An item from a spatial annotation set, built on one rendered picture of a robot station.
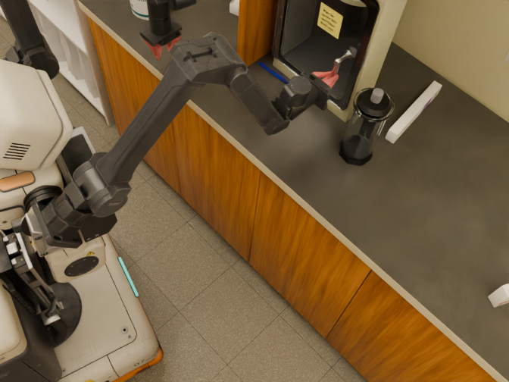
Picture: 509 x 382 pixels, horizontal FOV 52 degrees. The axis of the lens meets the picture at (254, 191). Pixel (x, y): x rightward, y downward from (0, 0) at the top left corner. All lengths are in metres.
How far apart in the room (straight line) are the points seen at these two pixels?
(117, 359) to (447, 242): 1.20
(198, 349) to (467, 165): 1.29
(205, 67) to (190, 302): 1.54
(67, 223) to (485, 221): 1.11
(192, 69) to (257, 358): 1.56
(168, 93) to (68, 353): 1.29
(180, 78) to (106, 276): 1.29
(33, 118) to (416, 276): 1.00
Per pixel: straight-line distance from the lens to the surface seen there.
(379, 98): 1.40
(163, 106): 0.98
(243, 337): 2.29
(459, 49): 1.86
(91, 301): 2.10
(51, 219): 1.16
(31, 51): 1.37
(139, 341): 2.02
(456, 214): 1.59
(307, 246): 1.74
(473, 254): 1.55
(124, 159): 1.07
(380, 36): 1.45
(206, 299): 2.34
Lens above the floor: 2.21
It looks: 59 degrees down
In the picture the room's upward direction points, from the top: 7 degrees clockwise
